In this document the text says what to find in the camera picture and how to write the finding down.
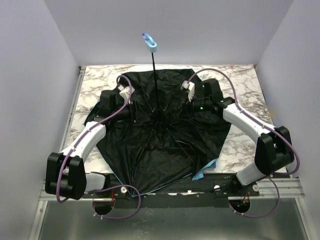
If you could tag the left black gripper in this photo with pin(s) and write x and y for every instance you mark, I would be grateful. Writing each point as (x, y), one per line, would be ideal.
(133, 110)

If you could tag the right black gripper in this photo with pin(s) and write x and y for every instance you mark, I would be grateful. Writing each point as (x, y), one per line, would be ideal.
(191, 103)

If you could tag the blue umbrella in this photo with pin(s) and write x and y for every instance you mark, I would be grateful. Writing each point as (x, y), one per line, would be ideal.
(167, 141)

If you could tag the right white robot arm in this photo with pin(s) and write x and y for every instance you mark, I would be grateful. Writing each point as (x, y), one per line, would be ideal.
(272, 150)

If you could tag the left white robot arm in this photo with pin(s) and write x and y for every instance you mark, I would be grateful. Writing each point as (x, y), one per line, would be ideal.
(65, 171)

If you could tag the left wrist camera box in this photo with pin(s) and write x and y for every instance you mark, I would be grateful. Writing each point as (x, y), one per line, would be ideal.
(124, 92)

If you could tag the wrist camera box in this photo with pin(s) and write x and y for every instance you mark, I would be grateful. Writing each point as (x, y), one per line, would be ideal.
(124, 92)
(190, 88)

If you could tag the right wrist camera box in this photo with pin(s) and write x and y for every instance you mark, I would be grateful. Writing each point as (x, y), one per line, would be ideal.
(190, 88)

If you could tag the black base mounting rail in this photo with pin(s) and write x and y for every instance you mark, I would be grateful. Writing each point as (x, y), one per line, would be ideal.
(214, 190)

